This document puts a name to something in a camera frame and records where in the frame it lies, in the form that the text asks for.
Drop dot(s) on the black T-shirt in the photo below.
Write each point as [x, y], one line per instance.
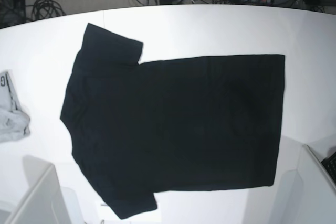
[194, 124]

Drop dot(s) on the grey folded garment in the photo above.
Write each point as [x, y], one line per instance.
[14, 121]

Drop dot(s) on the white box left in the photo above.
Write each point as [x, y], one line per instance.
[43, 202]

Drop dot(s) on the white box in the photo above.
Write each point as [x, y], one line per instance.
[311, 195]
[43, 202]

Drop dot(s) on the white box right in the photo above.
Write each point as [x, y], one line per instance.
[311, 195]

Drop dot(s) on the black keyboard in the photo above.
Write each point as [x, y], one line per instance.
[329, 164]

